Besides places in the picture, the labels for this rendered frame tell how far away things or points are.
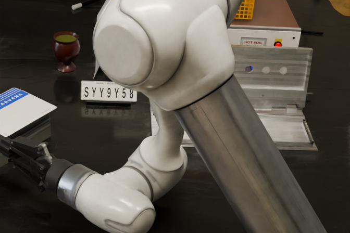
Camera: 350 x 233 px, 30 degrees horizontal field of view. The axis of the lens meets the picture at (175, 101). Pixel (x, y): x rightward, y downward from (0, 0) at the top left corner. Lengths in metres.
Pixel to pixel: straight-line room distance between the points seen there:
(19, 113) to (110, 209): 0.45
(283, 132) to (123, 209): 0.65
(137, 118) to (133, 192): 0.52
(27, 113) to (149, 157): 0.40
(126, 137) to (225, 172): 0.88
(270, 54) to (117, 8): 1.05
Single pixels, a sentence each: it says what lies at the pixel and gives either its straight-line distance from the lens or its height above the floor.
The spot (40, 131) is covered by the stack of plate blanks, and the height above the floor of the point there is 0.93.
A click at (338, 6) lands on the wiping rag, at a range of 2.72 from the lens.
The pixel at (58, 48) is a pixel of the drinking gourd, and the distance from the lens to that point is 2.00.
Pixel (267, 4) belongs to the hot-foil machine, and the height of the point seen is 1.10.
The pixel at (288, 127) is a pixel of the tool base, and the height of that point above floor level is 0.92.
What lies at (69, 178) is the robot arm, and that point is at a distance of 1.40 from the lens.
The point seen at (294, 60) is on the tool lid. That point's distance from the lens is 1.86.
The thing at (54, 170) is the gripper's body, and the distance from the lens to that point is 1.43.
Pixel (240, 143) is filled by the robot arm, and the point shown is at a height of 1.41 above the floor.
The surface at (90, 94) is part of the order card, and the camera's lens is 1.89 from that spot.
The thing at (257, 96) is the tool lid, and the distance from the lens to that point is 1.86.
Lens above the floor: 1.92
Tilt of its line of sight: 32 degrees down
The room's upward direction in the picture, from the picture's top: 5 degrees clockwise
